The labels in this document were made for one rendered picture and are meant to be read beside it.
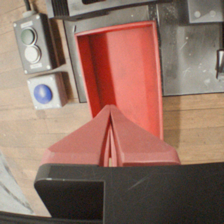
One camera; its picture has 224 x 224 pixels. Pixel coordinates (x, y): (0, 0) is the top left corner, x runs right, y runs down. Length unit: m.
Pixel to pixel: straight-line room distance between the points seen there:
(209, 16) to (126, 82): 0.17
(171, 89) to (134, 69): 0.08
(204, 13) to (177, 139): 0.24
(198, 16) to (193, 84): 0.14
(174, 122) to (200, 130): 0.06
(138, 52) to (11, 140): 0.40
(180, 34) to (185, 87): 0.09
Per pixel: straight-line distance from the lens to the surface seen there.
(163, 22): 0.32
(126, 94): 0.33
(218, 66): 0.25
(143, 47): 0.31
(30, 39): 0.35
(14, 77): 0.43
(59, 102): 0.35
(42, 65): 0.35
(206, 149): 0.41
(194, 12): 0.24
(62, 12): 0.27
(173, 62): 0.32
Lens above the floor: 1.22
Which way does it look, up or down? 63 degrees down
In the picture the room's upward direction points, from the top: 153 degrees counter-clockwise
